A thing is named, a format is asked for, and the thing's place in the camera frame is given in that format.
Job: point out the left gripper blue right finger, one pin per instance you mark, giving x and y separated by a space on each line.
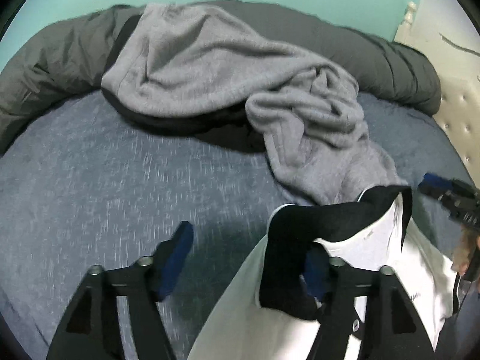
363 314

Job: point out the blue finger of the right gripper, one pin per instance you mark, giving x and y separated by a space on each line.
434 186

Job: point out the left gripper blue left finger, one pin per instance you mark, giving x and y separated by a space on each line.
90 328

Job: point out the white polo shirt black trim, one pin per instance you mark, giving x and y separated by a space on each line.
267 312

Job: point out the person's right hand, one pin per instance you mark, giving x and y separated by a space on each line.
462 254

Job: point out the blue patterned bed sheet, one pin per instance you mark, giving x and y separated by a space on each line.
81 186

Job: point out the cream tufted headboard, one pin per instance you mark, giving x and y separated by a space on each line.
458 71

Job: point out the dark grey rolled duvet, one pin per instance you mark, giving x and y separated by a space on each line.
68 58

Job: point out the grey crumpled garment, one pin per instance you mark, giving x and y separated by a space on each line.
185 61

